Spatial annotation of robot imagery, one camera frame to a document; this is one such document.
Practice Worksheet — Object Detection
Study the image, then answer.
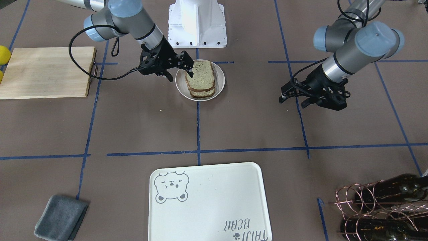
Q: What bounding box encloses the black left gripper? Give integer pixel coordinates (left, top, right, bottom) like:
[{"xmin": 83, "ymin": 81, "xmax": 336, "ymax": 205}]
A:
[{"xmin": 279, "ymin": 65, "xmax": 350, "ymax": 111}]

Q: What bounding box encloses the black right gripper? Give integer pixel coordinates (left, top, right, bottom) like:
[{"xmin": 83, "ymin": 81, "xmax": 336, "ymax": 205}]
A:
[{"xmin": 138, "ymin": 37, "xmax": 194, "ymax": 82}]

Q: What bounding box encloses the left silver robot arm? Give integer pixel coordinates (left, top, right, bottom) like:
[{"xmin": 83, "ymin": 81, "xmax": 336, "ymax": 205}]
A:
[{"xmin": 279, "ymin": 0, "xmax": 405, "ymax": 111}]

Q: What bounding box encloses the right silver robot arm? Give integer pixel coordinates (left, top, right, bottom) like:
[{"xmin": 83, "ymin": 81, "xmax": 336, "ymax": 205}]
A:
[{"xmin": 63, "ymin": 0, "xmax": 194, "ymax": 81}]

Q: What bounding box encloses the cream bear tray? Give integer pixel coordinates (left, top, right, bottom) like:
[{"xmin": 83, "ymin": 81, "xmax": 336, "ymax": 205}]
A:
[{"xmin": 148, "ymin": 162, "xmax": 273, "ymax": 241}]

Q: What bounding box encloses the white round plate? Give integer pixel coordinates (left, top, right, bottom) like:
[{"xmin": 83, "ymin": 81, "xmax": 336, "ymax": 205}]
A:
[{"xmin": 175, "ymin": 62, "xmax": 226, "ymax": 102}]

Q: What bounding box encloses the dark wine bottle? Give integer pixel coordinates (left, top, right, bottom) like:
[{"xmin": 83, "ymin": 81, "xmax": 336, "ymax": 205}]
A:
[
  {"xmin": 354, "ymin": 173, "xmax": 428, "ymax": 211},
  {"xmin": 338, "ymin": 216, "xmax": 428, "ymax": 241}
]

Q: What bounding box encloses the wooden cutting board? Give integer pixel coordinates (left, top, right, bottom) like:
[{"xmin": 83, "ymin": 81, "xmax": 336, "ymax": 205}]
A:
[{"xmin": 0, "ymin": 46, "xmax": 96, "ymax": 100}]

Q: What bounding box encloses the folded grey cloth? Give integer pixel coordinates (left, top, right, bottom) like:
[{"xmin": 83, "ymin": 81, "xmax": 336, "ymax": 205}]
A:
[{"xmin": 34, "ymin": 195, "xmax": 89, "ymax": 241}]

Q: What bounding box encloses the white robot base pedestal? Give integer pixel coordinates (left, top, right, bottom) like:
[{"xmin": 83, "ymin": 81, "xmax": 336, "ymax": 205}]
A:
[{"xmin": 167, "ymin": 0, "xmax": 228, "ymax": 49}]

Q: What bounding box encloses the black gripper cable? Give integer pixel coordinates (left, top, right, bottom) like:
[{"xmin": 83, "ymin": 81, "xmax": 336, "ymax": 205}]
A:
[{"xmin": 69, "ymin": 25, "xmax": 141, "ymax": 81}]

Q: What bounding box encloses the copper wire bottle rack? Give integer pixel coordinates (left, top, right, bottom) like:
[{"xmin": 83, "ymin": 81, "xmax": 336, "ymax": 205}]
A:
[{"xmin": 331, "ymin": 181, "xmax": 428, "ymax": 241}]

